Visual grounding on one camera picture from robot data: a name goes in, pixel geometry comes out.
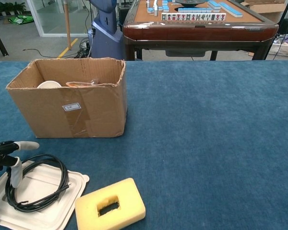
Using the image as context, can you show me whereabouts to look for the black tripod stand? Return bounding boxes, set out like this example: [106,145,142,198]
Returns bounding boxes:
[273,0,288,60]

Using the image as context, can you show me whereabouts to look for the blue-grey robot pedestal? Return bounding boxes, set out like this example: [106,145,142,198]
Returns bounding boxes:
[87,0,125,62]

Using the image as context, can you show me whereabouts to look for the wooden pole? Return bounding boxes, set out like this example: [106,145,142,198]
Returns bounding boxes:
[64,0,72,51]

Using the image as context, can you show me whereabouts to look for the green potted plants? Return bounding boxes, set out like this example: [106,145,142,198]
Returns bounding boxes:
[0,1,27,17]

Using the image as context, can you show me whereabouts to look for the brown cardboard box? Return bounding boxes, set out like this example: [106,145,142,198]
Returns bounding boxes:
[6,57,128,139]

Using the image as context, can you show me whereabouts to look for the tangled black cables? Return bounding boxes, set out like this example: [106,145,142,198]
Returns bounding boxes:
[71,39,93,60]

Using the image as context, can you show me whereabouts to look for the open cardboard carton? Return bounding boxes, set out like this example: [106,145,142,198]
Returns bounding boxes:
[244,0,288,23]

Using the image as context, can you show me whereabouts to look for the long black floor cable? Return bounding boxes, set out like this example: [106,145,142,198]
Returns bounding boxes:
[23,48,74,58]

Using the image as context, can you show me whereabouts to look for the black USB cable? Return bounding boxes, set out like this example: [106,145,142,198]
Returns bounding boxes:
[5,154,72,213]

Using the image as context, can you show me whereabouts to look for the black mahjong table dome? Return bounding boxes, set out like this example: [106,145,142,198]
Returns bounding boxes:
[174,0,207,7]

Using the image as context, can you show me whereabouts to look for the white plastic tray lid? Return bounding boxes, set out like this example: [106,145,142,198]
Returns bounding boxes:
[0,160,90,230]

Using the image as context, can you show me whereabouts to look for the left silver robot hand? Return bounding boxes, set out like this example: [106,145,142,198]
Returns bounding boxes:
[0,140,40,220]

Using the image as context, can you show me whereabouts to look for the white plastic basket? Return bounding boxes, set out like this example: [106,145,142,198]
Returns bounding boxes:
[268,38,288,58]

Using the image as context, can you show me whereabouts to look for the straight blue mahjong tile row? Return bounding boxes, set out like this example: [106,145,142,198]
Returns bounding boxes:
[178,7,213,13]

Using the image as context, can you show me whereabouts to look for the blue table cloth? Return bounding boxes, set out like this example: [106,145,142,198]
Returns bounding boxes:
[0,60,288,230]

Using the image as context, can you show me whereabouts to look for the long diagonal blue tile row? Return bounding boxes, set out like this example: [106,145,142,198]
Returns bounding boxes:
[219,1,243,18]

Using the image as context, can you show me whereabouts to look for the brown mahjong table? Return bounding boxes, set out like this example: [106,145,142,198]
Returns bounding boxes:
[122,0,279,61]

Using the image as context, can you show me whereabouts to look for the green bag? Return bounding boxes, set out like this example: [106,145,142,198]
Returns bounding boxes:
[9,14,34,25]

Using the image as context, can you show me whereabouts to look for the white paper cup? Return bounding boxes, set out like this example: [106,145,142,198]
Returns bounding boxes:
[36,80,62,89]

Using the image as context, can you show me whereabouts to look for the white glass partition frame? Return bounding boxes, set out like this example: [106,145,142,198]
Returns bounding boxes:
[26,0,92,38]

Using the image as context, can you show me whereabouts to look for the short stacked blue tile row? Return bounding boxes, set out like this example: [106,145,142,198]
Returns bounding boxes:
[207,0,223,12]

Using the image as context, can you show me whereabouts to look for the yellow foam block with hole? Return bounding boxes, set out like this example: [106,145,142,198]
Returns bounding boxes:
[74,177,146,230]

